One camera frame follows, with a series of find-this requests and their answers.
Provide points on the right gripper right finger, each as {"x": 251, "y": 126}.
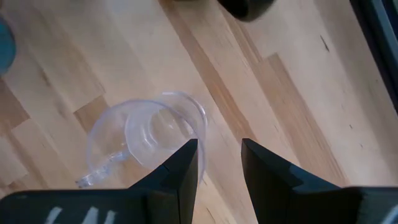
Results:
{"x": 280, "y": 196}

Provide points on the teal cloth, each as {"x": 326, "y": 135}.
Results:
{"x": 6, "y": 46}

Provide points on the clear glass cup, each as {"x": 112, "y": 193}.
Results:
{"x": 146, "y": 130}

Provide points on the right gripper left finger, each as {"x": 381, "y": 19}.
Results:
{"x": 174, "y": 193}

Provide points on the dark green mug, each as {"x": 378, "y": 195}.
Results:
{"x": 245, "y": 9}

